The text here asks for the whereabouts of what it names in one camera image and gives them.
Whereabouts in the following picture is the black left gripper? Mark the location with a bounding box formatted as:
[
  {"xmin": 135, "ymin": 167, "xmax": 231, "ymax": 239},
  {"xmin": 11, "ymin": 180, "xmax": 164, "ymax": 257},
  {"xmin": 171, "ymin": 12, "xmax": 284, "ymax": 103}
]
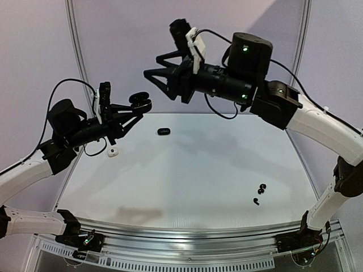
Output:
[{"xmin": 65, "ymin": 103, "xmax": 143, "ymax": 148}]

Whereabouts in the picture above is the black glossy charging case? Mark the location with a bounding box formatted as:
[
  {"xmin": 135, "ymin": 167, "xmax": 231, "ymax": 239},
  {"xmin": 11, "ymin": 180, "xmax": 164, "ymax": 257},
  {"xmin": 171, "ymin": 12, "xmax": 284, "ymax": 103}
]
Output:
[{"xmin": 129, "ymin": 92, "xmax": 152, "ymax": 113}]

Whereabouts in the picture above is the white earbud charging case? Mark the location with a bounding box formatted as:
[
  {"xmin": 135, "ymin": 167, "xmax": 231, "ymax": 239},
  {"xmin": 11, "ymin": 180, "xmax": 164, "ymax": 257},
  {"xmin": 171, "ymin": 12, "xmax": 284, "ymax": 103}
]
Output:
[{"xmin": 107, "ymin": 148, "xmax": 119, "ymax": 158}]

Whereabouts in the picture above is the black oval charging case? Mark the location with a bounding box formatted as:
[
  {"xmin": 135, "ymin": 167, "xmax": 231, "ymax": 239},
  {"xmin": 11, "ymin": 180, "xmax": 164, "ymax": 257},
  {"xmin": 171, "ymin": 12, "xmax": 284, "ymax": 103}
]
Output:
[{"xmin": 157, "ymin": 127, "xmax": 171, "ymax": 135}]

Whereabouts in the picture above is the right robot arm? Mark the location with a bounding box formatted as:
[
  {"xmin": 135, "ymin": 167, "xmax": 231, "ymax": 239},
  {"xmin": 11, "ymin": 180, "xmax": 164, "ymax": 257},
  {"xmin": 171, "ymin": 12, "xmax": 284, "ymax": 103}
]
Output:
[{"xmin": 143, "ymin": 28, "xmax": 362, "ymax": 247}]

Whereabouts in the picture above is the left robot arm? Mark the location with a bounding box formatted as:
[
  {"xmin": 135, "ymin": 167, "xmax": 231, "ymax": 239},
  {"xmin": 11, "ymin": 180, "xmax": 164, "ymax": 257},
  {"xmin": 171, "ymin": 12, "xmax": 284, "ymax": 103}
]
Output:
[{"xmin": 1, "ymin": 92, "xmax": 152, "ymax": 246}]

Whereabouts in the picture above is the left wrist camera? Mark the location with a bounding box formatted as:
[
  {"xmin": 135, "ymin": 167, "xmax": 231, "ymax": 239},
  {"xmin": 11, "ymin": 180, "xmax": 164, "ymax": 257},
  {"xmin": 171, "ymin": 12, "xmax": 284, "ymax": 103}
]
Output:
[{"xmin": 92, "ymin": 81, "xmax": 112, "ymax": 125}]

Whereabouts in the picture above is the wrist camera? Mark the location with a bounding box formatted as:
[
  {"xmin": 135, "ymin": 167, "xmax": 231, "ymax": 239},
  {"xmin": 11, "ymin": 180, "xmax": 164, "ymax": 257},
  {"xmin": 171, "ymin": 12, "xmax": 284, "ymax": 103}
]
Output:
[
  {"xmin": 169, "ymin": 19, "xmax": 206, "ymax": 74},
  {"xmin": 92, "ymin": 81, "xmax": 112, "ymax": 125}
]

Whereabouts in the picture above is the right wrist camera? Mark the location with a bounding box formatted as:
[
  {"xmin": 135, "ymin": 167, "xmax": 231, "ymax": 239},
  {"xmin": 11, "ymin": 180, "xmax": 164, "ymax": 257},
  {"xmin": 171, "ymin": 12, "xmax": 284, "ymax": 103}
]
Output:
[{"xmin": 169, "ymin": 19, "xmax": 206, "ymax": 74}]

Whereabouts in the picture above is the aluminium frame post left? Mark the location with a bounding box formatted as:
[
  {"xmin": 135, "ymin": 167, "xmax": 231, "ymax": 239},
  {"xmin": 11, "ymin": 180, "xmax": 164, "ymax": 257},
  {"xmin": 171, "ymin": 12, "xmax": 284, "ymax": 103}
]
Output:
[{"xmin": 64, "ymin": 0, "xmax": 94, "ymax": 100}]

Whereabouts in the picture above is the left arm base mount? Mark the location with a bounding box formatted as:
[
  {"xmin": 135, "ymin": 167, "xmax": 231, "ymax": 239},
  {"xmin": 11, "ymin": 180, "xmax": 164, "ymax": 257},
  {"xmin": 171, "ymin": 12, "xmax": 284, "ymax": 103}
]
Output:
[{"xmin": 55, "ymin": 225, "xmax": 105, "ymax": 252}]

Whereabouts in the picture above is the aluminium front rail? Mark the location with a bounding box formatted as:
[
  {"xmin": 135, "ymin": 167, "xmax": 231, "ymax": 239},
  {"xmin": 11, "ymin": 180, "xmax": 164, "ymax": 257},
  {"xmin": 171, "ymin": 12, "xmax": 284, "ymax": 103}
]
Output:
[{"xmin": 32, "ymin": 218, "xmax": 345, "ymax": 270}]

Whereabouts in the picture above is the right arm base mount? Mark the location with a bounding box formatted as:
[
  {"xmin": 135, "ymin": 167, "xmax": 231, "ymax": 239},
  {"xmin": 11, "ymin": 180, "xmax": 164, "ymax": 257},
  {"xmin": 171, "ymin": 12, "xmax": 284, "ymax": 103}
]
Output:
[{"xmin": 274, "ymin": 224, "xmax": 323, "ymax": 253}]

